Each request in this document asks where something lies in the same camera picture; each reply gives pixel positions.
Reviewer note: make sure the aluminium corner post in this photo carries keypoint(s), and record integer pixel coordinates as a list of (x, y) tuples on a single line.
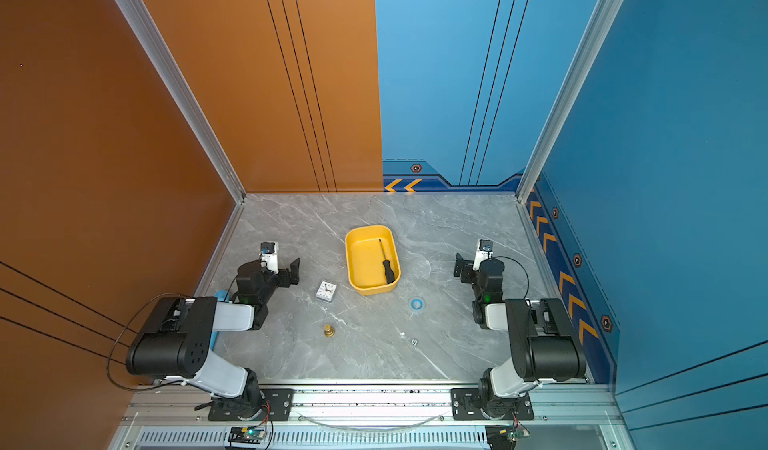
[(594, 36), (150, 38)]

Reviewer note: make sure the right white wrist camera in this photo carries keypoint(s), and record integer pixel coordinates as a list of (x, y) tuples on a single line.
[(484, 251)]

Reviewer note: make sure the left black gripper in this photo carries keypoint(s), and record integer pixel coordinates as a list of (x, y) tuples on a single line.
[(293, 271)]

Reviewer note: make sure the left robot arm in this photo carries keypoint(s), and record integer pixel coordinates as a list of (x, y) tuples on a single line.
[(174, 344)]

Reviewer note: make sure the small white square clock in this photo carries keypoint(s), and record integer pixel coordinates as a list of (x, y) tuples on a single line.
[(326, 291)]

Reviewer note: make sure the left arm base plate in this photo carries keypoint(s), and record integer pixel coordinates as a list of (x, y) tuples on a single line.
[(272, 404)]

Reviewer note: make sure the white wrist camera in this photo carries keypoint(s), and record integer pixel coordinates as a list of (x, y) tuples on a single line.
[(268, 256), (484, 251)]

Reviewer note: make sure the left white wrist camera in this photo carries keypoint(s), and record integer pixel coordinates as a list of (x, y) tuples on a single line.
[(268, 256)]

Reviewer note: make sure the green circuit board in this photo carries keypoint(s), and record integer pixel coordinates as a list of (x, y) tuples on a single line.
[(247, 437), (505, 437)]

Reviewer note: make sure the yellow plastic bin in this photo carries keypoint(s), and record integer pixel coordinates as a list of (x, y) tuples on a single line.
[(364, 259)]

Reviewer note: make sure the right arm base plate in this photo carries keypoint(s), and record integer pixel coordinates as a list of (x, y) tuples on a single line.
[(467, 405)]

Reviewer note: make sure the left aluminium corner post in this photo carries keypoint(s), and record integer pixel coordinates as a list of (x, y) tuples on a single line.
[(150, 38)]

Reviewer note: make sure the left green circuit board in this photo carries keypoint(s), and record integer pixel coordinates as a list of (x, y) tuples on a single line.
[(247, 437)]

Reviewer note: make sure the right aluminium corner post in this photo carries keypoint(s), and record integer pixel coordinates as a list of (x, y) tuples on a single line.
[(594, 36)]

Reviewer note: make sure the light blue tube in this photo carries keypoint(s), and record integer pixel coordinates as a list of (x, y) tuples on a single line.
[(222, 295)]

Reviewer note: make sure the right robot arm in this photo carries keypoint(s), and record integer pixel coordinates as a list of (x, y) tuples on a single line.
[(543, 345)]

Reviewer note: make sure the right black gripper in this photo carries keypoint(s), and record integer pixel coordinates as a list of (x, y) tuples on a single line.
[(468, 271)]

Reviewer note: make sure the aluminium front rail frame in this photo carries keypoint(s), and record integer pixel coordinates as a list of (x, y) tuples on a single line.
[(376, 415)]

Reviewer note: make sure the right green circuit board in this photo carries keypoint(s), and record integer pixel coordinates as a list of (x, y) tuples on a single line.
[(505, 437)]

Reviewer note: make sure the orange black screwdriver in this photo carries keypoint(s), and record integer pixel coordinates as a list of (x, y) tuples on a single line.
[(386, 254)]

